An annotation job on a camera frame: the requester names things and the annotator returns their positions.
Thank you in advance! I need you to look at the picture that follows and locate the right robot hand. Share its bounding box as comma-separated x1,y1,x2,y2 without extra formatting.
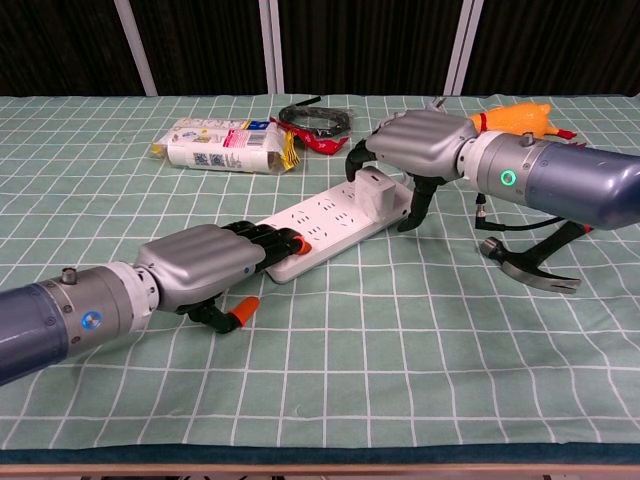
344,109,480,232

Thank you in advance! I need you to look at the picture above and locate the white power strip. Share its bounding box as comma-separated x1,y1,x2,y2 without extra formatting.
254,167,409,285

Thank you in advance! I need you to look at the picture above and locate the black coiled cable in bag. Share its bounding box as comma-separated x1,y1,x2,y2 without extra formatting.
278,96,355,140

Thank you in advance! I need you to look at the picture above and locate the white snack package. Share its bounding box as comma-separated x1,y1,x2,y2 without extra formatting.
151,117,301,176

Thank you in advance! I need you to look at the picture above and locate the green checkered tablecloth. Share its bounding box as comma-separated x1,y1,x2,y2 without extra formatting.
0,93,640,451

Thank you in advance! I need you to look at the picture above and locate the white plug adapter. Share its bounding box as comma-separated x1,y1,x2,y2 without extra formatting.
355,167,397,219

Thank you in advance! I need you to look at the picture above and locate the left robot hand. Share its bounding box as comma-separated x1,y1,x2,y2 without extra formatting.
133,219,314,335

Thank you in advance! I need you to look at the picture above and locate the red black claw hammer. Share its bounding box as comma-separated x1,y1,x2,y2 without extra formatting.
479,219,595,296

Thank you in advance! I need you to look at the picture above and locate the yellow rubber chicken toy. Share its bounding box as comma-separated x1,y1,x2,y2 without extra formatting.
467,101,589,148

